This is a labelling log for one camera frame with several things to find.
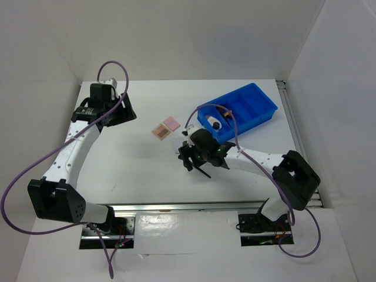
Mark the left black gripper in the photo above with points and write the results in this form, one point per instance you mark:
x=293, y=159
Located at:
x=126, y=113

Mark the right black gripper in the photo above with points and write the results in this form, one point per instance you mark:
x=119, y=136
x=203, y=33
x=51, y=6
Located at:
x=186, y=152

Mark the thin black makeup brush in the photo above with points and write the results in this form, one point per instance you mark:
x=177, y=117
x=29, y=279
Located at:
x=202, y=171

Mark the clear bottle black cap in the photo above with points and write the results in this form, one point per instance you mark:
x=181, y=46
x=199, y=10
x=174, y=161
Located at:
x=216, y=125

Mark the white oval makeup container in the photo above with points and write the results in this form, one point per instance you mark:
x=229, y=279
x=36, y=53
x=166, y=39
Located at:
x=211, y=119

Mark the brown eyeshadow palette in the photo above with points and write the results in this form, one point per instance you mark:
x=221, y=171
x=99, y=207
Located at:
x=161, y=131

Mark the pink compact case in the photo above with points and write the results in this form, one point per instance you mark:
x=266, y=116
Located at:
x=171, y=123

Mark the clear sheet black swatches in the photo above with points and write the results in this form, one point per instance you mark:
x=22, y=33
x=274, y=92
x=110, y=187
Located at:
x=179, y=142

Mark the black fan makeup brush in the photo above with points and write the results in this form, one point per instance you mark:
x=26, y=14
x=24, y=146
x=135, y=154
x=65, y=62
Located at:
x=221, y=110

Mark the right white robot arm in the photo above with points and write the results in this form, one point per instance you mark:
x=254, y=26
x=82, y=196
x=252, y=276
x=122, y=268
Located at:
x=294, y=179

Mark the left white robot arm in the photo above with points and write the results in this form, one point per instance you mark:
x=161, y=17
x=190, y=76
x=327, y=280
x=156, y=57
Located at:
x=55, y=196

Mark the blue plastic organizer bin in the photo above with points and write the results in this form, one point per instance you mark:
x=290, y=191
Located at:
x=249, y=107

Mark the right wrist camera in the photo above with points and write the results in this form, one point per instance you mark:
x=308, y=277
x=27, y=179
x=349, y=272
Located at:
x=188, y=131

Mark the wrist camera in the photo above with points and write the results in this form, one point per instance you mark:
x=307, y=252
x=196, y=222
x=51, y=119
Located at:
x=112, y=82
x=188, y=131

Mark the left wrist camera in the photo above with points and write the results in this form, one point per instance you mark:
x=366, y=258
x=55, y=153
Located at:
x=112, y=82

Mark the aluminium rail front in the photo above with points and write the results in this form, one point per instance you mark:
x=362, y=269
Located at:
x=241, y=206

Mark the aluminium rail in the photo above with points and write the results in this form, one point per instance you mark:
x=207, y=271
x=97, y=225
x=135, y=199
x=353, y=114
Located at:
x=241, y=206
x=315, y=201

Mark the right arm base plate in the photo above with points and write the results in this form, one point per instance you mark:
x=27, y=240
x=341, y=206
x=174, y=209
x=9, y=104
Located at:
x=257, y=230

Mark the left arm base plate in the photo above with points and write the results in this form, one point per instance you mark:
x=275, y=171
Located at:
x=121, y=235

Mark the aluminium rail right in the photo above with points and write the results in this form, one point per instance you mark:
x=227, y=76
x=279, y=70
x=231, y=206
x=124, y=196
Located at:
x=315, y=201

